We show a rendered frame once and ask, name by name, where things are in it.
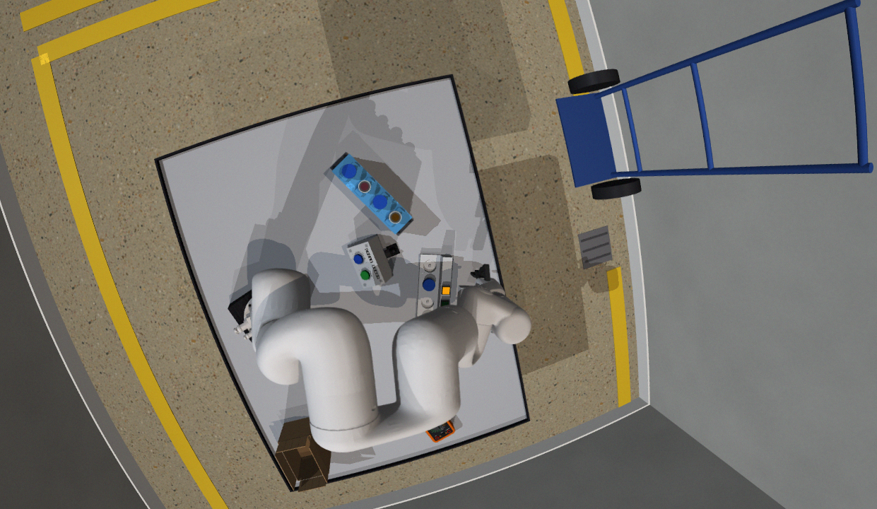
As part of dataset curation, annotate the black table edge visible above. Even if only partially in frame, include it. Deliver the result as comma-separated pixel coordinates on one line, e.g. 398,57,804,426
154,74,530,492

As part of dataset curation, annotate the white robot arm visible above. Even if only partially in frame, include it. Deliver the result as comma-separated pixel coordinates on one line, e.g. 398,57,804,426
234,269,531,452

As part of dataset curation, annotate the orange digital multimeter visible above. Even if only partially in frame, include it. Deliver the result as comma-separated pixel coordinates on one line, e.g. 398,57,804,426
426,420,455,443

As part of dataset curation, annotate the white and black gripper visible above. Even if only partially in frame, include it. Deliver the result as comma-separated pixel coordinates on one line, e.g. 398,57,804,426
471,264,505,295

